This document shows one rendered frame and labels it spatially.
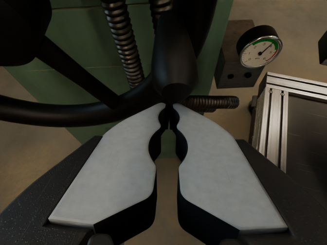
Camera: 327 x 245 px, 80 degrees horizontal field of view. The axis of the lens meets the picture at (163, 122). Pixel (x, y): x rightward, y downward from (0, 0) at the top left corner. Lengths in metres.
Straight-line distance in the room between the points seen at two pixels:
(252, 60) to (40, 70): 0.41
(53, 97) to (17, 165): 0.67
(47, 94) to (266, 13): 1.57
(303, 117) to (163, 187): 0.63
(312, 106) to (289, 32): 0.79
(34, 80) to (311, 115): 0.92
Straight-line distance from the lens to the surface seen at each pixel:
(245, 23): 0.49
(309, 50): 1.59
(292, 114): 0.92
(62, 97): 0.55
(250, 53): 0.35
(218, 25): 0.38
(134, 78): 0.27
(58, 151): 1.09
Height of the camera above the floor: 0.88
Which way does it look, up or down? 60 degrees down
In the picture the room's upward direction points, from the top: 5 degrees counter-clockwise
